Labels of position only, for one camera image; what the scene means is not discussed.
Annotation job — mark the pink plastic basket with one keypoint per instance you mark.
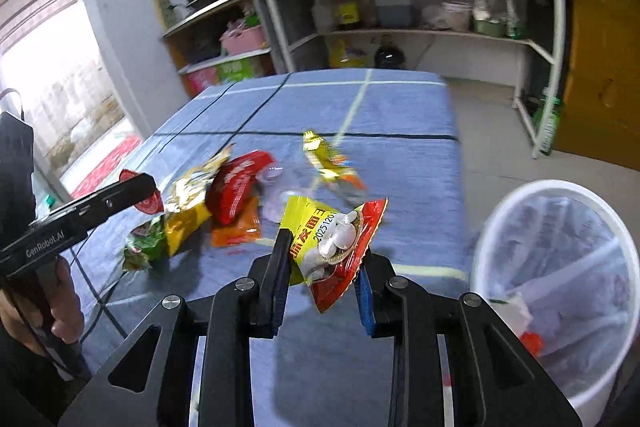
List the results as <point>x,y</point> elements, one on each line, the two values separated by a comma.
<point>242,39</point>

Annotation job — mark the person left hand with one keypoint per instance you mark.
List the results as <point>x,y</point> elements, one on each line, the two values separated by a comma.
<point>69,322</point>

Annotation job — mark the red plastic bag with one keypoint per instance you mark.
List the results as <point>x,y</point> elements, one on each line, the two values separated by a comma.
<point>533,342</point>

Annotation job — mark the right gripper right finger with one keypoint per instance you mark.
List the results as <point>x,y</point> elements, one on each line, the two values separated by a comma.
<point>392,306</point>

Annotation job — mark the power strip on wall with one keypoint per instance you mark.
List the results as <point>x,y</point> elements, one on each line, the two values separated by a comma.
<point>165,13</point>

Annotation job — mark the white trash bin with liner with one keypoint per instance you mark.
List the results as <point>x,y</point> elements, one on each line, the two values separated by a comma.
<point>574,262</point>

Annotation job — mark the orange sauce sachet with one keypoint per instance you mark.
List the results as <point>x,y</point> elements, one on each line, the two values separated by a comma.
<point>245,228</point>

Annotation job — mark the white paper bag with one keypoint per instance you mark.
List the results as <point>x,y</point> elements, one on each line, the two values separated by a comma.
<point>514,312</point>

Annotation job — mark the green snack wrapper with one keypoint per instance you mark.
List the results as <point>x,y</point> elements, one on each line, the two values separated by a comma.
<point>144,245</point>

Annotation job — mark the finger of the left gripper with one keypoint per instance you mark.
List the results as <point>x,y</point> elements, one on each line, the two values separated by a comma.
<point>86,213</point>

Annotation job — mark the red noodle bag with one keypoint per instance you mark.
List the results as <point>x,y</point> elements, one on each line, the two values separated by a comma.
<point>228,194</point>

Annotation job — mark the yellow noodle bag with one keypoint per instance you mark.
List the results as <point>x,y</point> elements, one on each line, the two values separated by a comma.
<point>185,205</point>

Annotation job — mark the blue checked tablecloth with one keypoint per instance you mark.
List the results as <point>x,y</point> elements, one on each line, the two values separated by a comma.
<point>399,132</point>

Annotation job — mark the blue liquid jug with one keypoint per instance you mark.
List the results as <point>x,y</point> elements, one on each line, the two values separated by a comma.
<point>394,13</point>

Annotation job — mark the wooden side cabinet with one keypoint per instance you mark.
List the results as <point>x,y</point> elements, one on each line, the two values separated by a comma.
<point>194,46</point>

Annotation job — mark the yellow oil jug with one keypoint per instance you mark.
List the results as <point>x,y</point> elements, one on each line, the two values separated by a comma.
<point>342,54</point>

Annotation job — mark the yellow snack wrapper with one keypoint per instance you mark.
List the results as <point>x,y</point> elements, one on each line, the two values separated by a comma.
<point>334,168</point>

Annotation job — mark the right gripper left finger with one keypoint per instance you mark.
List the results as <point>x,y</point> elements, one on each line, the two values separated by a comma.
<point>249,307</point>

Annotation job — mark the wooden door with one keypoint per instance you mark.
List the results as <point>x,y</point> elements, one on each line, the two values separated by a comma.
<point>600,117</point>

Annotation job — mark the yellow red noodle packet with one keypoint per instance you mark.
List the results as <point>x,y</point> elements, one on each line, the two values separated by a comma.
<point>329,245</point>

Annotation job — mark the soy sauce bottle on shelf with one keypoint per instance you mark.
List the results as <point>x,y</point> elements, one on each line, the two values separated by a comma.
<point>346,14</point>

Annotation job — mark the dark vinegar bottle on floor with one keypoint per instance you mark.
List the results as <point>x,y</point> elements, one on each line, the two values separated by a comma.
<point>389,56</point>

